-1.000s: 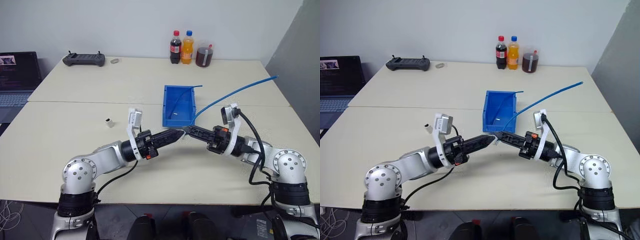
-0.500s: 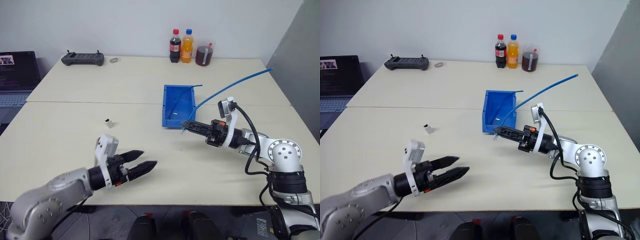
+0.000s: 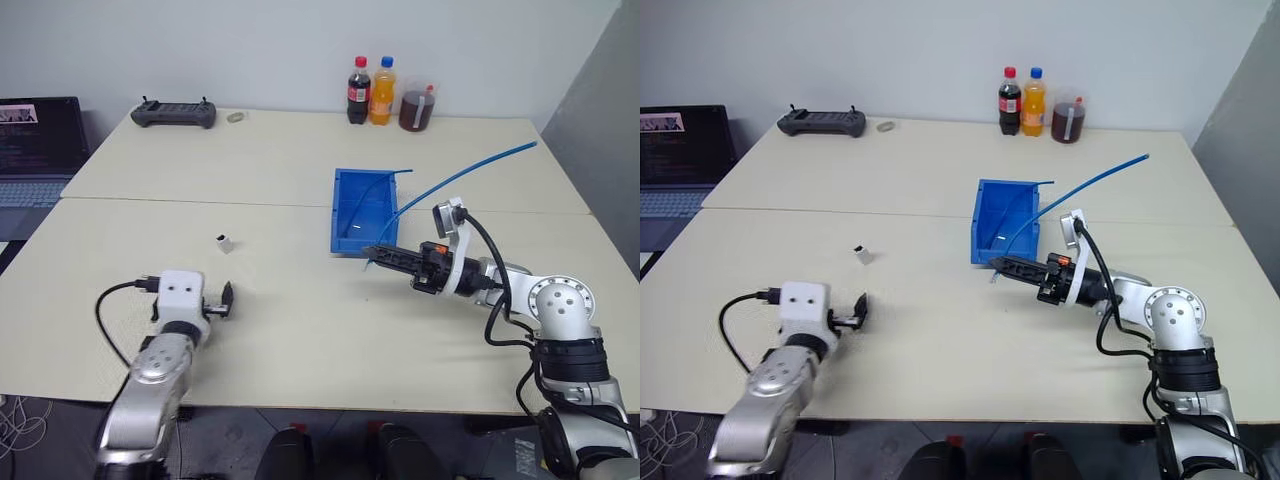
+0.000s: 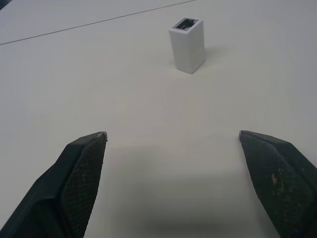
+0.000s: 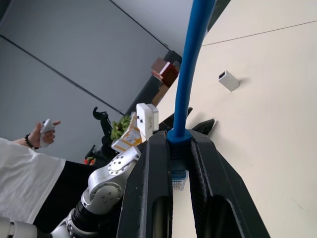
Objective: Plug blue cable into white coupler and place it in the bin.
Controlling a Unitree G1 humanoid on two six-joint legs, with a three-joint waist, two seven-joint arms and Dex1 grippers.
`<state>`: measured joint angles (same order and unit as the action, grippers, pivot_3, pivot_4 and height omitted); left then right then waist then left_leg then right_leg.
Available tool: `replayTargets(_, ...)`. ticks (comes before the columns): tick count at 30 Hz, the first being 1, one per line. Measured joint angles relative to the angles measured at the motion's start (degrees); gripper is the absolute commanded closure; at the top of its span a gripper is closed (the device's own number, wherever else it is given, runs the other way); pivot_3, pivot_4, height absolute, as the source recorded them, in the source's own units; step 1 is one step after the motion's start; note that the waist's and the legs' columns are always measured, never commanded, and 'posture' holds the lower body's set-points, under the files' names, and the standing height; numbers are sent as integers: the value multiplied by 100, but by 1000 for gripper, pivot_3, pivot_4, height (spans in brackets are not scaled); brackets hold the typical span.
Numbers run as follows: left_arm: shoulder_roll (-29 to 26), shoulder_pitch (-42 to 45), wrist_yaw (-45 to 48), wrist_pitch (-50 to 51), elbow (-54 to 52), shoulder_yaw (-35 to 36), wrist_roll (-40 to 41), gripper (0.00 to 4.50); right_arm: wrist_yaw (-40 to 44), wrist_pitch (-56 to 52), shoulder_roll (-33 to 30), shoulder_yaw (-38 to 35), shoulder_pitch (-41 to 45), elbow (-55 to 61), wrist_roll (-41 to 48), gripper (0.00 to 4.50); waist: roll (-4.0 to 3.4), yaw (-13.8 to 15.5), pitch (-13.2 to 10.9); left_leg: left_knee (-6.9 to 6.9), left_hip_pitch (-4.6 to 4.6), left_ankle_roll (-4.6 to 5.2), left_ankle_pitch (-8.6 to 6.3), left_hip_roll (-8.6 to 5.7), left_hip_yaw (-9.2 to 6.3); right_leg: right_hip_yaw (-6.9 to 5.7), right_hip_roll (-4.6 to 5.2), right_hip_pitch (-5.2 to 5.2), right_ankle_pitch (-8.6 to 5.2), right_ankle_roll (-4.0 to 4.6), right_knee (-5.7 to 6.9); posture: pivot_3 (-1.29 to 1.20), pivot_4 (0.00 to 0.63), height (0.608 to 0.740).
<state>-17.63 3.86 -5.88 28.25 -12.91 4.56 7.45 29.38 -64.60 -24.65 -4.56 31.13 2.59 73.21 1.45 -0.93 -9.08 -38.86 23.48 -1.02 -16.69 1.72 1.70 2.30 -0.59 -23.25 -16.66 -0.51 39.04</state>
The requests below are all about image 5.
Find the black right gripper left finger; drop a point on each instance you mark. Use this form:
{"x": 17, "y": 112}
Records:
{"x": 143, "y": 198}

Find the person's hand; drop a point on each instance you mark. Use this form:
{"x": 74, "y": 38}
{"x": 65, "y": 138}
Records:
{"x": 37, "y": 136}

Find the white handheld controller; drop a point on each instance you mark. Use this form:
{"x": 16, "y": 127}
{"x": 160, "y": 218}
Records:
{"x": 45, "y": 127}

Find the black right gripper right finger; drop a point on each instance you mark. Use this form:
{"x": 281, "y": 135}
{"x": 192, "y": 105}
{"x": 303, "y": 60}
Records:
{"x": 218, "y": 183}

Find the white coupler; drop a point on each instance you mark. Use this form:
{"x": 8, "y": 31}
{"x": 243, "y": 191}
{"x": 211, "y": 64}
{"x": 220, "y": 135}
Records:
{"x": 230, "y": 80}

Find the person in white shirt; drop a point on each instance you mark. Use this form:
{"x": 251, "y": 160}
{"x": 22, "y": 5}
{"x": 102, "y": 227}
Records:
{"x": 19, "y": 178}

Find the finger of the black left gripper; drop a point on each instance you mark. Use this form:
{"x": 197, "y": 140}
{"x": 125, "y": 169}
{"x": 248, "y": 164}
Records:
{"x": 204, "y": 126}
{"x": 184, "y": 116}

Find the brown box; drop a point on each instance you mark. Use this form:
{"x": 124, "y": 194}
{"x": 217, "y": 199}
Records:
{"x": 158, "y": 65}

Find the white rectangular charger box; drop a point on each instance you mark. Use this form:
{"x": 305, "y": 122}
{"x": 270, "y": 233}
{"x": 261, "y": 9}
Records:
{"x": 146, "y": 116}

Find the green plant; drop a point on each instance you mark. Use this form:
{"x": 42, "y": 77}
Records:
{"x": 119, "y": 129}

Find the dark red box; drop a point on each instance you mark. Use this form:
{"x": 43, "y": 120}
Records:
{"x": 171, "y": 74}

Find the white robot torso shell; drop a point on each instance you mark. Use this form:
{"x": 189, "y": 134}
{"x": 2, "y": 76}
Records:
{"x": 18, "y": 229}

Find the tan cardboard box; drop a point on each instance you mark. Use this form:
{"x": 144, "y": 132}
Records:
{"x": 161, "y": 94}

